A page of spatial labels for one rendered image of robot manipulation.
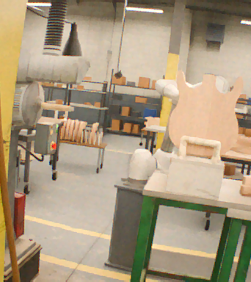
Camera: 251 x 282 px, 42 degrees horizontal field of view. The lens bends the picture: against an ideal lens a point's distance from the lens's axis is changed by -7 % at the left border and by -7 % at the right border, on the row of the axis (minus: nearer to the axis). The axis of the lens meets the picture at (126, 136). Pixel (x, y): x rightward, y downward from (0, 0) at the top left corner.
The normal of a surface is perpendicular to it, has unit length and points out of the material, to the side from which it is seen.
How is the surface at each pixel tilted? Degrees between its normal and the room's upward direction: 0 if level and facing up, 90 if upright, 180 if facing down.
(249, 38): 90
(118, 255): 90
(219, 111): 93
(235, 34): 90
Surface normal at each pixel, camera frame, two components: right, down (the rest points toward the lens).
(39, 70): -0.19, 0.09
